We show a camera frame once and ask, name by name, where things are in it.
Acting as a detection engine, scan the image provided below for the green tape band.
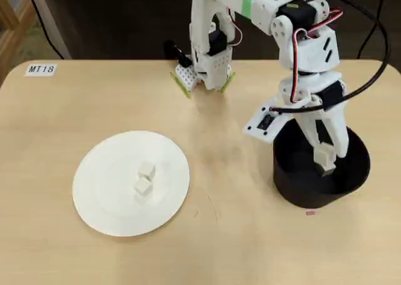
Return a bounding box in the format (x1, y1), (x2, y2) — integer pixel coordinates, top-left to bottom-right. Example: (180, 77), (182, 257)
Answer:
(242, 0), (259, 19)

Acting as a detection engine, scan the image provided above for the red white servo wire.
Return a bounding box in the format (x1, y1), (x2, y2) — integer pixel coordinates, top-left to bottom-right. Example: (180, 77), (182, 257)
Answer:
(226, 8), (244, 47)
(289, 8), (345, 105)

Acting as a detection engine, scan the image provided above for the white round plate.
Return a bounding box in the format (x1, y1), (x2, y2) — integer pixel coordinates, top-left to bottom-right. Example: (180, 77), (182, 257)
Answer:
(71, 130), (191, 238)

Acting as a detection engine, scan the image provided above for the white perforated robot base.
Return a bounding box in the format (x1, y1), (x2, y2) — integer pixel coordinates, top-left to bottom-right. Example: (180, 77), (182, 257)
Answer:
(174, 45), (236, 94)

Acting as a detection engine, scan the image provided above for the wooden shelf unit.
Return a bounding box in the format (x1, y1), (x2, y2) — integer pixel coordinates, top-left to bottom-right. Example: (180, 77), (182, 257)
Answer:
(0, 0), (36, 83)

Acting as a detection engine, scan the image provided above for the green base clamp strip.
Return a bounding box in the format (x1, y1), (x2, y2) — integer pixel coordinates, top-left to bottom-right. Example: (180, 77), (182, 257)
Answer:
(220, 71), (236, 95)
(170, 71), (192, 100)

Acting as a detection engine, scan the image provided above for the thick black camera cable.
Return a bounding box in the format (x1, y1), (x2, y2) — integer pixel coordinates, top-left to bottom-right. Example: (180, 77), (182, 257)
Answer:
(230, 0), (392, 115)

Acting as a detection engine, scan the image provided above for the thin black background cable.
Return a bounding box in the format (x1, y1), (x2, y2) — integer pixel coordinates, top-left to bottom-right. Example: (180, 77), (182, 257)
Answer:
(24, 0), (66, 60)
(357, 0), (387, 60)

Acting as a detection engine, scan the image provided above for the black round pot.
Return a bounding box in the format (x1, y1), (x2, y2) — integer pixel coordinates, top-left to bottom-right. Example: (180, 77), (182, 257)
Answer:
(273, 118), (372, 209)

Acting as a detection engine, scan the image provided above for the white MT18 label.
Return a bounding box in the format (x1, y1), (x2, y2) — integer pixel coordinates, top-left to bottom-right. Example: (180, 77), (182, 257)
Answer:
(24, 62), (58, 77)

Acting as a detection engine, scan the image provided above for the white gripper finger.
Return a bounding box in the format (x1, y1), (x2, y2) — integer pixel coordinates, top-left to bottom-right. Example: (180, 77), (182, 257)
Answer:
(325, 104), (351, 160)
(296, 113), (324, 157)

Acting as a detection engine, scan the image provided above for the black table clamp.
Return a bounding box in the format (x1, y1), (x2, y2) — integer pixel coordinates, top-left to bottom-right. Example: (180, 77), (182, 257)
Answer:
(164, 39), (193, 68)

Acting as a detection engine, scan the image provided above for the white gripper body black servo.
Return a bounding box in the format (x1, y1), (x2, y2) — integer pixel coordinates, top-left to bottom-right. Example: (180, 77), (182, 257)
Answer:
(277, 70), (348, 120)

